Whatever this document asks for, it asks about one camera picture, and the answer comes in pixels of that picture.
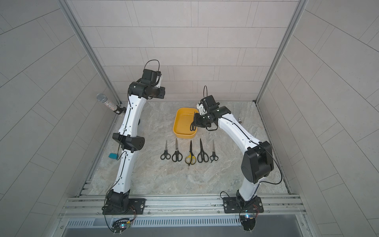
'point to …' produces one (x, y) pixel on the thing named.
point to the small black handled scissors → (166, 155)
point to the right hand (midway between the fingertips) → (193, 122)
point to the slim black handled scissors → (213, 156)
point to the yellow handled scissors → (191, 159)
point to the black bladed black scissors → (202, 156)
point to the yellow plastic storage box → (182, 119)
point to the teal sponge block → (113, 155)
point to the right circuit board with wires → (248, 221)
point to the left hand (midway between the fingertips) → (165, 90)
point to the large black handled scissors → (176, 156)
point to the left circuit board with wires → (120, 224)
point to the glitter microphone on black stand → (117, 109)
